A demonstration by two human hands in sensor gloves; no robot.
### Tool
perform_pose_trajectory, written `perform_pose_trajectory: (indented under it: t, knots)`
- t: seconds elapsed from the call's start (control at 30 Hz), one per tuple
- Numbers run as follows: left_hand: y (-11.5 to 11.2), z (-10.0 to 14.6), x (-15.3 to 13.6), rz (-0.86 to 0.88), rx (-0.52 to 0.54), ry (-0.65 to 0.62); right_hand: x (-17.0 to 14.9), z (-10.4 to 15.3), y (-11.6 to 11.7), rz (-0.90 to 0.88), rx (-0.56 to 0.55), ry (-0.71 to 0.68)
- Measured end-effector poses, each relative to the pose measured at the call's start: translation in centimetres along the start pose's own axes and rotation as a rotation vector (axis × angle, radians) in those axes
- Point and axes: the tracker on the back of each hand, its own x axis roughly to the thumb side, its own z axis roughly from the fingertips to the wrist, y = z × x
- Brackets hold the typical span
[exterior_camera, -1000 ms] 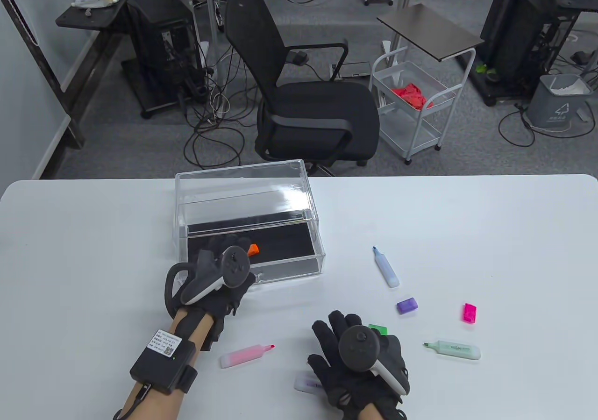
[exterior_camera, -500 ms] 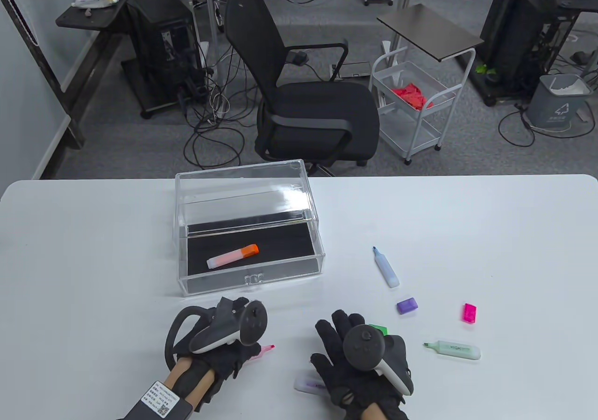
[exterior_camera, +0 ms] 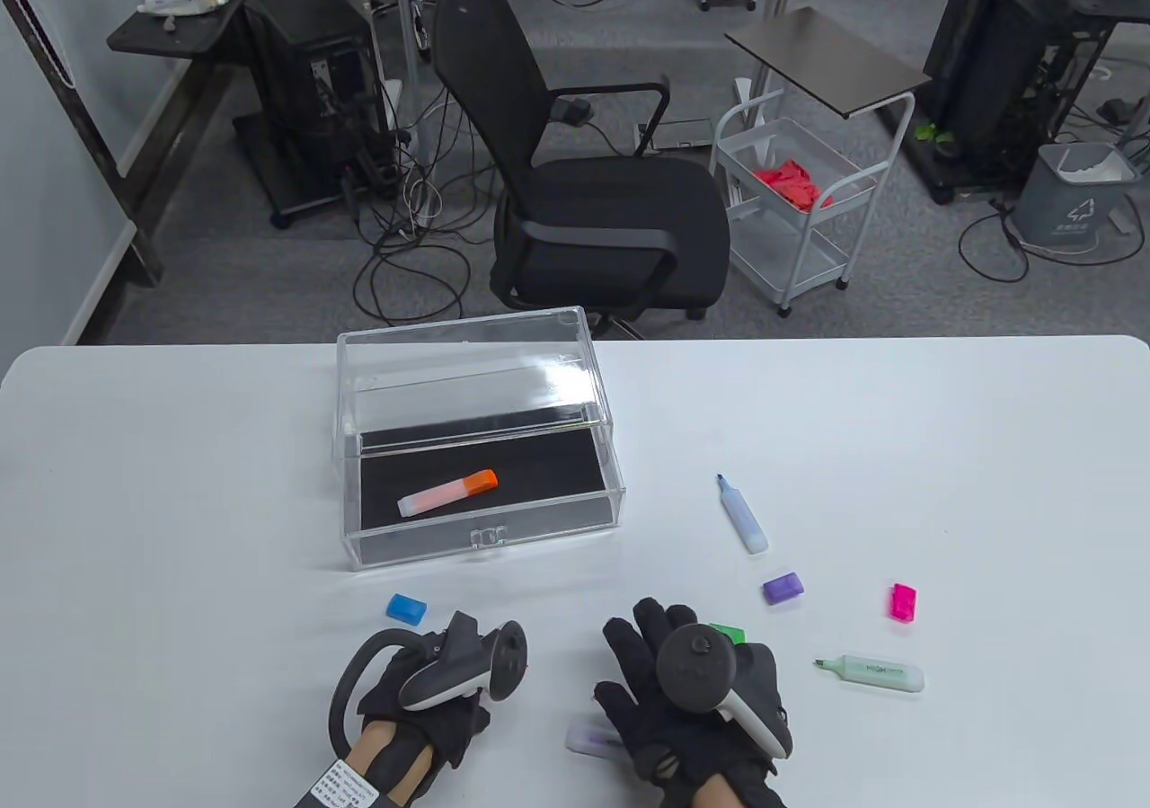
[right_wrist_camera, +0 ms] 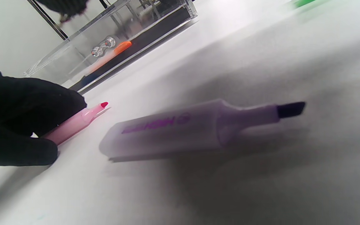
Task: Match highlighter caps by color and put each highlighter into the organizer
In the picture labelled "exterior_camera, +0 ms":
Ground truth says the clear drawer with black lining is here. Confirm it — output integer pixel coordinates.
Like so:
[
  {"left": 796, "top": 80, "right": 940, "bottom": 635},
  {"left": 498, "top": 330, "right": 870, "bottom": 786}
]
[{"left": 341, "top": 422, "right": 625, "bottom": 572}]

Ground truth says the green highlighter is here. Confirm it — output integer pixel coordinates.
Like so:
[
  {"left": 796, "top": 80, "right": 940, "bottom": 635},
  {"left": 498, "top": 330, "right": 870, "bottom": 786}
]
[{"left": 814, "top": 654, "right": 925, "bottom": 693}]

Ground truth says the orange highlighter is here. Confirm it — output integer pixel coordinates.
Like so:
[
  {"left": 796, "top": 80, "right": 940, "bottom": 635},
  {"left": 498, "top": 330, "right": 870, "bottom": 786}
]
[{"left": 397, "top": 469, "right": 500, "bottom": 519}]

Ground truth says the black grey controller with ring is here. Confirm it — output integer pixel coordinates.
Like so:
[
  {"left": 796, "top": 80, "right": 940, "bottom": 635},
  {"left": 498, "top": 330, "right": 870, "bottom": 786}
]
[{"left": 329, "top": 611, "right": 529, "bottom": 755}]

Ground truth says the red cloth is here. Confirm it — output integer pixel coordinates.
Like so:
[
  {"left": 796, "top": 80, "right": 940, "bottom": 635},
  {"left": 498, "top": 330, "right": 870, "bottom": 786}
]
[{"left": 752, "top": 158, "right": 836, "bottom": 212}]

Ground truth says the white wrist label band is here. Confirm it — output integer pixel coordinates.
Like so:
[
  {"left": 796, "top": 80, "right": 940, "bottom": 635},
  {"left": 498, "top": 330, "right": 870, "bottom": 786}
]
[{"left": 308, "top": 758, "right": 385, "bottom": 808}]

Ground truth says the purple highlighter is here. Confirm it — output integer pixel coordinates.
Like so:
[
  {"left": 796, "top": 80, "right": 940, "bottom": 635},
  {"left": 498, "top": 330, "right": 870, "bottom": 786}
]
[{"left": 565, "top": 724, "right": 627, "bottom": 755}]

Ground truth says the black floor cable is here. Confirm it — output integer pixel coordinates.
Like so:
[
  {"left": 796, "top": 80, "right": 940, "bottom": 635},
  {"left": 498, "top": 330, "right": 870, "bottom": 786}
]
[{"left": 956, "top": 199, "right": 1150, "bottom": 285}]

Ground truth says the person's left hand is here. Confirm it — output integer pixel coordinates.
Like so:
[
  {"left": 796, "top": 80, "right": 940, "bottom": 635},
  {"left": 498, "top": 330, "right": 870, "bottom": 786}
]
[{"left": 357, "top": 635, "right": 492, "bottom": 795}]

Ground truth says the black office chair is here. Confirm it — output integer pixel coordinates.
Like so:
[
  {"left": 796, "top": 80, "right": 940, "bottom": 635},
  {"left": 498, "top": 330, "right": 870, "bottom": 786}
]
[{"left": 432, "top": 0, "right": 731, "bottom": 339}]

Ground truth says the person's left forearm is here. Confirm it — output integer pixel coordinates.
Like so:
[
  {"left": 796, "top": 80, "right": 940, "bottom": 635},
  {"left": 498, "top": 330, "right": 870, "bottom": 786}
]
[{"left": 296, "top": 718, "right": 434, "bottom": 808}]

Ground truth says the person's right forearm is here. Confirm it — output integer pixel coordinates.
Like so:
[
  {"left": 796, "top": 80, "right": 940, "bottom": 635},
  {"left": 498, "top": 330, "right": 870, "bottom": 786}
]
[{"left": 687, "top": 772, "right": 751, "bottom": 808}]

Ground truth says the blue highlighter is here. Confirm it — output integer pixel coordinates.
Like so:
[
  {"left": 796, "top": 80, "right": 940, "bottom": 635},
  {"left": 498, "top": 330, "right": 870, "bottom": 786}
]
[{"left": 716, "top": 474, "right": 771, "bottom": 555}]

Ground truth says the black computer tower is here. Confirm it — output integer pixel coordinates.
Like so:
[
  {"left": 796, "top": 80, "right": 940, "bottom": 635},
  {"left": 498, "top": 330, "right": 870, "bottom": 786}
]
[
  {"left": 903, "top": 0, "right": 1128, "bottom": 205},
  {"left": 234, "top": 0, "right": 401, "bottom": 229}
]

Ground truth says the tangle of floor cables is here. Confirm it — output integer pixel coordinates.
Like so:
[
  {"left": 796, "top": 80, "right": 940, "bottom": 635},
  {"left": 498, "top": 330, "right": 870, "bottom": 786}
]
[{"left": 341, "top": 80, "right": 504, "bottom": 325}]

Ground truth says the clear acrylic box shell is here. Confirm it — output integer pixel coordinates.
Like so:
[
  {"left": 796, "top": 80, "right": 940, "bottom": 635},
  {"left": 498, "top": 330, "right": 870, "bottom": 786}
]
[{"left": 336, "top": 306, "right": 614, "bottom": 485}]

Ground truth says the person's right hand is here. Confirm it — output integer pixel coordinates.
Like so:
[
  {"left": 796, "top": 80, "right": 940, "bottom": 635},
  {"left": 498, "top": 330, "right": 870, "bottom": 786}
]
[{"left": 593, "top": 599, "right": 795, "bottom": 798}]

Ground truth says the white rolling cart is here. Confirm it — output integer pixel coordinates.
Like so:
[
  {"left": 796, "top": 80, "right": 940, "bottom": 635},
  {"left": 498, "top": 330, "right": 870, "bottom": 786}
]
[{"left": 709, "top": 89, "right": 917, "bottom": 318}]

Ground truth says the dark brown board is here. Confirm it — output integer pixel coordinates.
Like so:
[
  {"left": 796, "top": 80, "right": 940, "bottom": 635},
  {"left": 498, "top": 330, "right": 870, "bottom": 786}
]
[{"left": 725, "top": 6, "right": 933, "bottom": 120}]

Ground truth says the grey trash bin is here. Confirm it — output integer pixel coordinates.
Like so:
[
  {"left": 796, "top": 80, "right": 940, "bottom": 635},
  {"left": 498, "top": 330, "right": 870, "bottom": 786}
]
[{"left": 1013, "top": 142, "right": 1142, "bottom": 248}]

